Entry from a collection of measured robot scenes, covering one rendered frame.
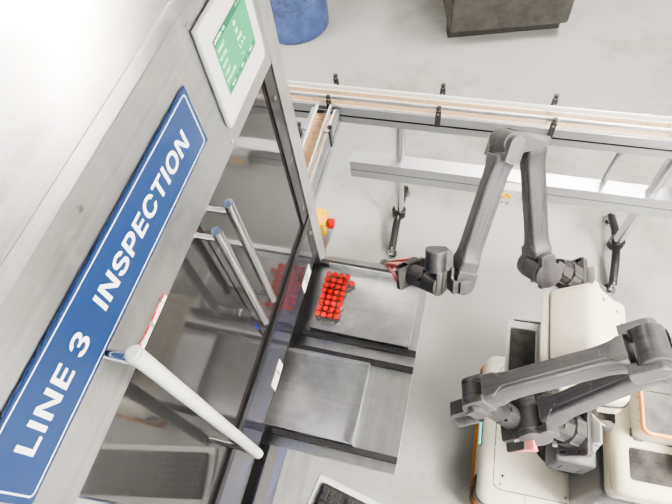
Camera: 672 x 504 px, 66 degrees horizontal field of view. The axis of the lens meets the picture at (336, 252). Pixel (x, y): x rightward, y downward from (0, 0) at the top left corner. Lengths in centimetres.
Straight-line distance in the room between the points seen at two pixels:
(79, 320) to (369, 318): 124
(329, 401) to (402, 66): 280
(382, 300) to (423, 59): 252
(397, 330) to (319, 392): 34
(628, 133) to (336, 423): 159
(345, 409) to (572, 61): 312
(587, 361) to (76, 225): 92
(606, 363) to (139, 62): 96
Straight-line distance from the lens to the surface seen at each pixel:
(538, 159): 142
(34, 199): 71
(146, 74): 81
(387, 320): 183
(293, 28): 421
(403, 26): 436
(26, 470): 75
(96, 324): 77
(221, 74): 98
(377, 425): 172
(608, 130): 239
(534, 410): 137
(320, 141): 221
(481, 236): 140
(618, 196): 271
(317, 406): 174
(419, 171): 262
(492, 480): 233
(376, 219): 310
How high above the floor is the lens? 256
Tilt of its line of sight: 59 degrees down
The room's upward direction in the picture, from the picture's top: 11 degrees counter-clockwise
